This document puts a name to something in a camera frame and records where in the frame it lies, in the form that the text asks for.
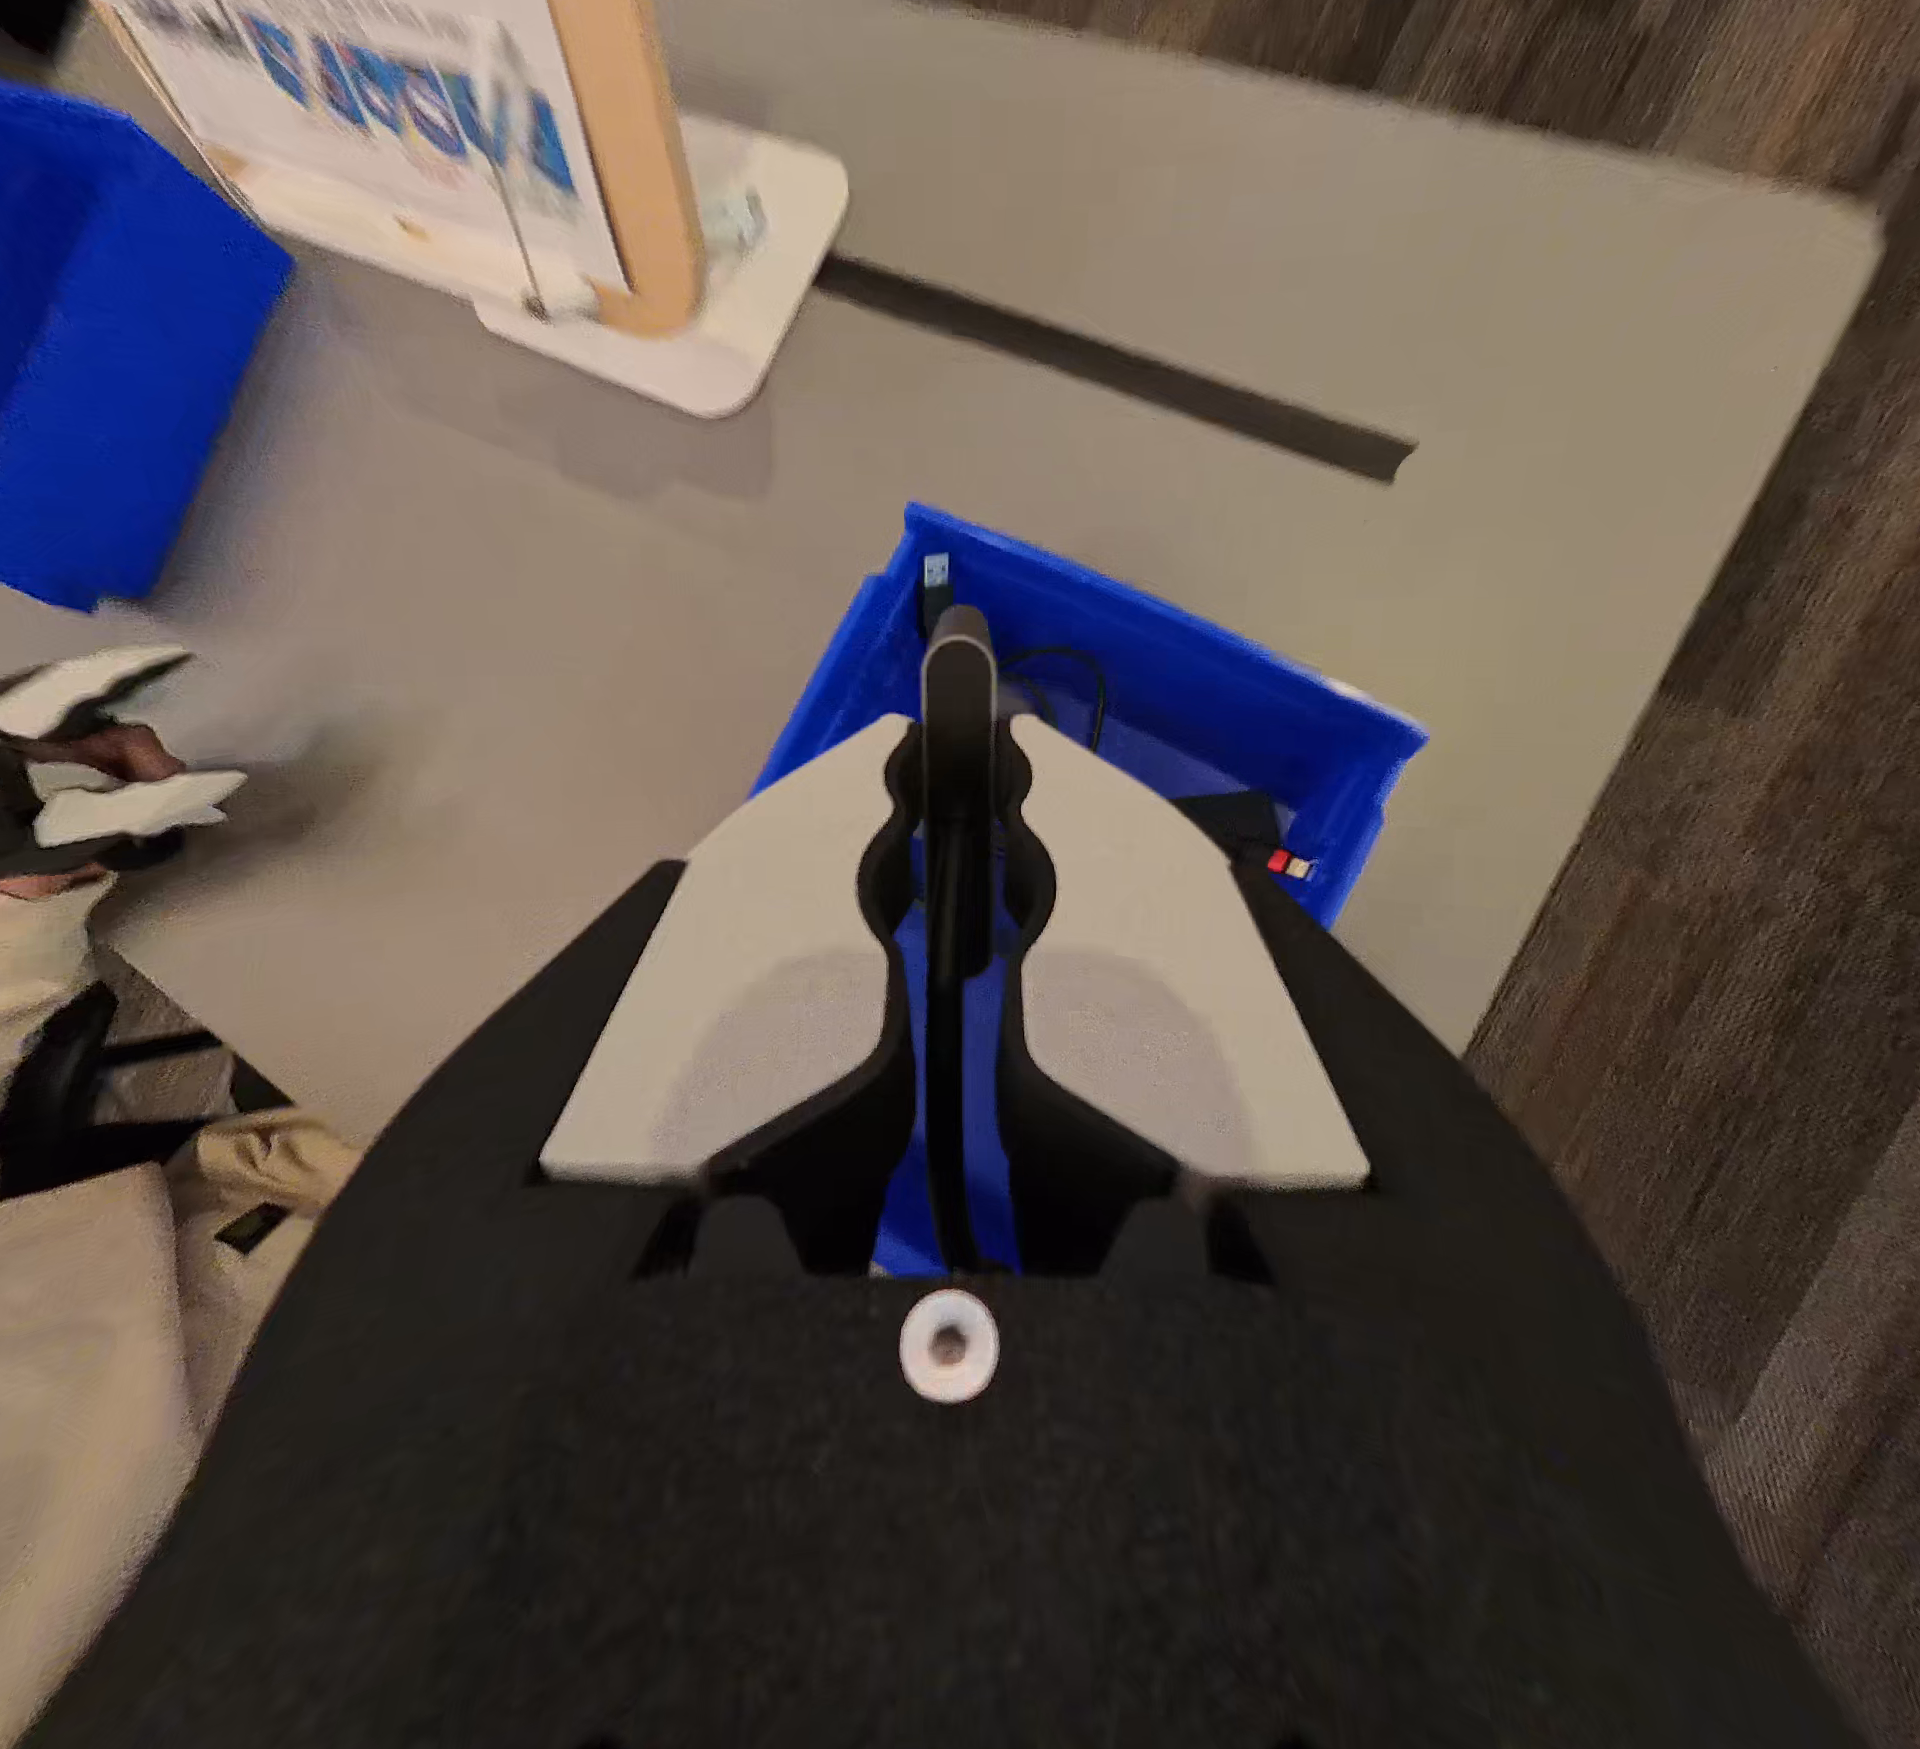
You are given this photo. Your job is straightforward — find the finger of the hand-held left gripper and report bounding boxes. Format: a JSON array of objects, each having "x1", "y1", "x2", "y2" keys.
[
  {"x1": 0, "y1": 647, "x2": 196, "y2": 741},
  {"x1": 25, "y1": 765, "x2": 250, "y2": 854}
]

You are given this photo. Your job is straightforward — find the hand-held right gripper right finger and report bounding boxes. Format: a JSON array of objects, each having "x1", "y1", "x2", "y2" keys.
[{"x1": 997, "y1": 714, "x2": 1374, "y2": 1277}]

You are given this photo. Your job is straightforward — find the black office chair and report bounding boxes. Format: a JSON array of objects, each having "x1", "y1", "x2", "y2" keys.
[{"x1": 0, "y1": 983, "x2": 285, "y2": 1199}]

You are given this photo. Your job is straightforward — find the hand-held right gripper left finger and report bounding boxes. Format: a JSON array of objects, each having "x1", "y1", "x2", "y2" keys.
[{"x1": 538, "y1": 714, "x2": 921, "y2": 1277}]

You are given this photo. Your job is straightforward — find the black USB-A cable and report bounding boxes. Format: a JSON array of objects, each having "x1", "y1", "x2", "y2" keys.
[{"x1": 919, "y1": 552, "x2": 1113, "y2": 753}]

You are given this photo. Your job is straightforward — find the blue plastic bin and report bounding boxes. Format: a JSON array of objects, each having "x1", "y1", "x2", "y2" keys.
[
  {"x1": 746, "y1": 501, "x2": 1429, "y2": 1277},
  {"x1": 0, "y1": 81, "x2": 295, "y2": 615}
]

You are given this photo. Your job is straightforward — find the instruction sheet on wooden stand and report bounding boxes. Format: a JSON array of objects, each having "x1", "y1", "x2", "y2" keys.
[{"x1": 0, "y1": 0, "x2": 852, "y2": 419}]

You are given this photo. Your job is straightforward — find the person's left forearm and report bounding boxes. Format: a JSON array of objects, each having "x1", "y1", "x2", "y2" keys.
[{"x1": 0, "y1": 864, "x2": 128, "y2": 1107}]

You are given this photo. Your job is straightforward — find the person's beige trousers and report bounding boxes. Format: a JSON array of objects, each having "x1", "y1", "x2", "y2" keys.
[{"x1": 0, "y1": 1111, "x2": 369, "y2": 1749}]

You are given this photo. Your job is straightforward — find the grey USB hub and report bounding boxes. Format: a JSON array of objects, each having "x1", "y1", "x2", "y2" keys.
[{"x1": 919, "y1": 607, "x2": 1002, "y2": 1273}]

